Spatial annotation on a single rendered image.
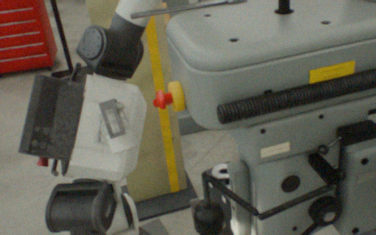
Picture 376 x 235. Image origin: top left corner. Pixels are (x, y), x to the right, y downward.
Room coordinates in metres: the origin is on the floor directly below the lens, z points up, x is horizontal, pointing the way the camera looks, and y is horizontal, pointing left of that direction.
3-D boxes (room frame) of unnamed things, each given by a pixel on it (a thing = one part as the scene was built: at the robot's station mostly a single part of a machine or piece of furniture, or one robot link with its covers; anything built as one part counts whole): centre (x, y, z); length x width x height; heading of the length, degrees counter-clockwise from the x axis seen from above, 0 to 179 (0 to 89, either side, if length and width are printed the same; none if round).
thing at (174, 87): (0.77, 0.03, 1.76); 0.06 x 0.02 x 0.06; 13
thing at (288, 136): (0.83, -0.24, 1.68); 0.34 x 0.24 x 0.10; 103
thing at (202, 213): (0.74, -0.01, 1.46); 0.07 x 0.07 x 0.06
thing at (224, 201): (1.26, -0.11, 1.03); 0.22 x 0.12 x 0.20; 24
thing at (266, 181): (0.82, -0.20, 1.47); 0.21 x 0.19 x 0.32; 13
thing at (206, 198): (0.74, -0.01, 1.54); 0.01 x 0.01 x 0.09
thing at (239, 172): (0.79, -0.09, 1.45); 0.04 x 0.04 x 0.21; 13
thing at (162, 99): (0.76, 0.05, 1.76); 0.04 x 0.03 x 0.04; 13
